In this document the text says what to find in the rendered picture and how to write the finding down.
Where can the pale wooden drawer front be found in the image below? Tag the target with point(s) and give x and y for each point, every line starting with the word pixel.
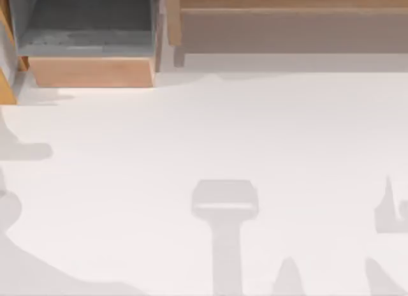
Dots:
pixel 92 72

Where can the wooden cupboard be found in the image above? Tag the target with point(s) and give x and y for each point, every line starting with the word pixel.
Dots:
pixel 287 28

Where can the pulled-out grey pierced drawer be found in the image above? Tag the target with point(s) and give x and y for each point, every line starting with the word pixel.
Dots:
pixel 86 25

